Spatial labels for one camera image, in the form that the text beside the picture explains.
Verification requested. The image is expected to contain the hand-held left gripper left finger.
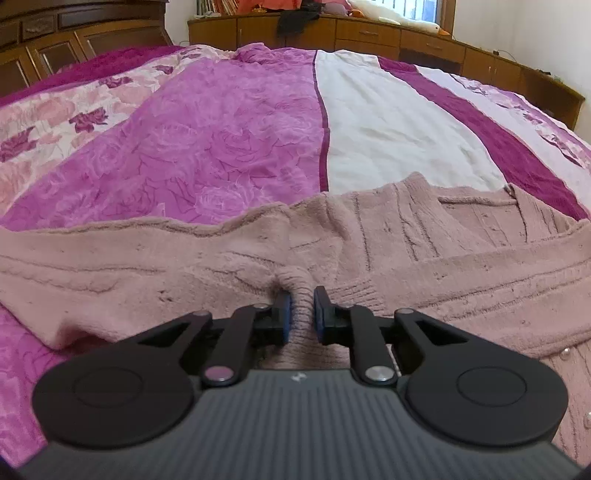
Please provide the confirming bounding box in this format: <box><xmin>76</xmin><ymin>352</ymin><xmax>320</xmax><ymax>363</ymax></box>
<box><xmin>115</xmin><ymin>294</ymin><xmax>293</xmax><ymax>387</ymax></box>

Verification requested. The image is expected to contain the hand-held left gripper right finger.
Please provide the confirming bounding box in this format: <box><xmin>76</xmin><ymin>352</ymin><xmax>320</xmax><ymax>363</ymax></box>
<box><xmin>314</xmin><ymin>286</ymin><xmax>482</xmax><ymax>387</ymax></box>

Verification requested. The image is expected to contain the pink knitted sweater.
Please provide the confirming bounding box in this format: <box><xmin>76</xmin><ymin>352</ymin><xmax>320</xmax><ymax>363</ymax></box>
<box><xmin>0</xmin><ymin>172</ymin><xmax>591</xmax><ymax>462</ymax></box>

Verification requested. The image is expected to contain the pink floral striped blanket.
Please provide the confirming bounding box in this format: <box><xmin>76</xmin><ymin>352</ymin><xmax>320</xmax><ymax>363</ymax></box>
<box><xmin>0</xmin><ymin>44</ymin><xmax>591</xmax><ymax>468</ymax></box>

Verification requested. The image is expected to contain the long wooden cabinet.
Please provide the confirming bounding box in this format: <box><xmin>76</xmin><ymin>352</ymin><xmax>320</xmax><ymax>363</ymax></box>
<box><xmin>187</xmin><ymin>13</ymin><xmax>586</xmax><ymax>131</ymax></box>

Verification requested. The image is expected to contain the black cloth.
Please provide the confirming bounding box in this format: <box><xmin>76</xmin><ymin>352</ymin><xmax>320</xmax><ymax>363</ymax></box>
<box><xmin>276</xmin><ymin>6</ymin><xmax>321</xmax><ymax>36</ymax></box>

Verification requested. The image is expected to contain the white goose plush toy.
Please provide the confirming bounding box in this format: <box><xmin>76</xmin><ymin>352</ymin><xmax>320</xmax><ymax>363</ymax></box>
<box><xmin>346</xmin><ymin>0</ymin><xmax>451</xmax><ymax>38</ymax></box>

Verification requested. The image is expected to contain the floral curtain with orange hem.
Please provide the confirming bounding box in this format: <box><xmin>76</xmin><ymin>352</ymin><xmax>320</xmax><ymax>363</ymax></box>
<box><xmin>238</xmin><ymin>0</ymin><xmax>303</xmax><ymax>12</ymax></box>

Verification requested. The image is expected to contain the row of books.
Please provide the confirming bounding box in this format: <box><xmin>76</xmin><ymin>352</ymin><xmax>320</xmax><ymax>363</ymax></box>
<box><xmin>196</xmin><ymin>0</ymin><xmax>241</xmax><ymax>17</ymax></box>

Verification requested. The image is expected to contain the barred window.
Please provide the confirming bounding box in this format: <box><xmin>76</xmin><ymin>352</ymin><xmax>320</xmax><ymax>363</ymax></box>
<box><xmin>396</xmin><ymin>0</ymin><xmax>458</xmax><ymax>29</ymax></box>

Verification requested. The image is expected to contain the dark wooden headboard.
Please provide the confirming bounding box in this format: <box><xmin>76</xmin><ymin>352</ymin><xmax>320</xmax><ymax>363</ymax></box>
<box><xmin>0</xmin><ymin>0</ymin><xmax>174</xmax><ymax>97</ymax></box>

